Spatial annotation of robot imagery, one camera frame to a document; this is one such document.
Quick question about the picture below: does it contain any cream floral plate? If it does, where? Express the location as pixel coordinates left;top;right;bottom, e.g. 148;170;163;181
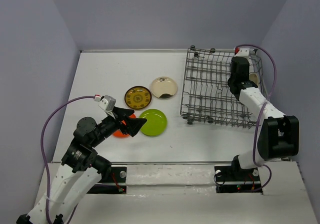
249;73;259;86

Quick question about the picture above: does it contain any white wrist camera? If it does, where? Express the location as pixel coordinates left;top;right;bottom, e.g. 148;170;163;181
234;47;256;59
94;95;116;116

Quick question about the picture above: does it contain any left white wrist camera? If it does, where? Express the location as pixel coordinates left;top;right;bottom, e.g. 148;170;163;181
94;95;116;116

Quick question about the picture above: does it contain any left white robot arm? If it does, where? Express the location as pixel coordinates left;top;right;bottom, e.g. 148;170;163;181
17;107;147;223

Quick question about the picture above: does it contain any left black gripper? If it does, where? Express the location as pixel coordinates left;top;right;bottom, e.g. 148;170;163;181
91;105;148;146

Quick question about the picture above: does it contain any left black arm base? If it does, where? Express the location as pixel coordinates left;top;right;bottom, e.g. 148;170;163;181
87;166;127;194

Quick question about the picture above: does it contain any grey wire dish rack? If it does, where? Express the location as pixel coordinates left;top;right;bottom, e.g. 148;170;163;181
180;45;265;129

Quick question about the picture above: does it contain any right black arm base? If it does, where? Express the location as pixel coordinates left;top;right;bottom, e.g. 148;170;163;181
213;156;263;193

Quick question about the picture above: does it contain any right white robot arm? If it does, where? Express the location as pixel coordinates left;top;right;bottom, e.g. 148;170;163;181
227;57;300;180

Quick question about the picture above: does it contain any orange plate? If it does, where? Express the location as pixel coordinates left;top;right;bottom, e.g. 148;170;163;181
112;114;136;138

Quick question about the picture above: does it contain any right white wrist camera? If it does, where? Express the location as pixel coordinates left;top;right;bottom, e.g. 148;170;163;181
234;47;256;59

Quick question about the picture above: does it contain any white foam strip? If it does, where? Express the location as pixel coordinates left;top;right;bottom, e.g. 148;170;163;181
125;164;215;186

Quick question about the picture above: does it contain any green plate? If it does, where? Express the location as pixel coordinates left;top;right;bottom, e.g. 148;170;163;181
139;109;168;137

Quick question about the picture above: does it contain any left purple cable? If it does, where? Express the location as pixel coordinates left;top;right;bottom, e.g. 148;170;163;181
41;95;76;224

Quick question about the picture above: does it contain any cream plate with dark spot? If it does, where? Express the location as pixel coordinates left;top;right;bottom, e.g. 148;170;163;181
150;76;178;99

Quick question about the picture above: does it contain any brown yellow patterned plate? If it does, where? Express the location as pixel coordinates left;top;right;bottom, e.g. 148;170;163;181
124;86;152;110

